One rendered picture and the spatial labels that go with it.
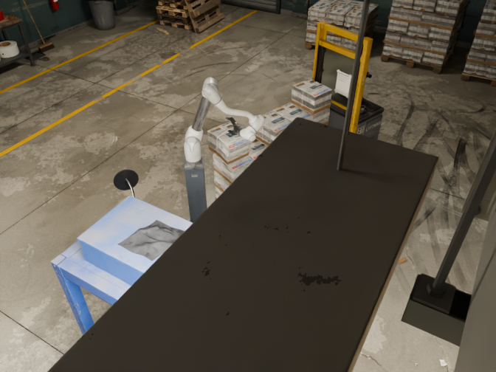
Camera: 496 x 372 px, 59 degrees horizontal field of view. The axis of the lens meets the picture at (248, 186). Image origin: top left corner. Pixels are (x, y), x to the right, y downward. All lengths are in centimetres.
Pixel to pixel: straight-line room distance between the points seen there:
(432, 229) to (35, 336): 432
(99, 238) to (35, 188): 364
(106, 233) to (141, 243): 24
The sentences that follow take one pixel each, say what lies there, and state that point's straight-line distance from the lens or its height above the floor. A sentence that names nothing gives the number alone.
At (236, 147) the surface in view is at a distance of 444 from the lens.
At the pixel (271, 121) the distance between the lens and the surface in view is 492.
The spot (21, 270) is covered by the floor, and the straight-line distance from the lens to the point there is 524.
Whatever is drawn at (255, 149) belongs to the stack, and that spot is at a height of 83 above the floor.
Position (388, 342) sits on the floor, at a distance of 437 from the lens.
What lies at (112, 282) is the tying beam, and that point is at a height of 155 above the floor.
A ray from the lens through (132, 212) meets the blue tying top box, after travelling 280.
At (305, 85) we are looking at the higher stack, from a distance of 524.
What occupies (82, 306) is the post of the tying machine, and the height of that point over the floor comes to 110.
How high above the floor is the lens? 359
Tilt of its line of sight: 39 degrees down
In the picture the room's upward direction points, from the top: straight up
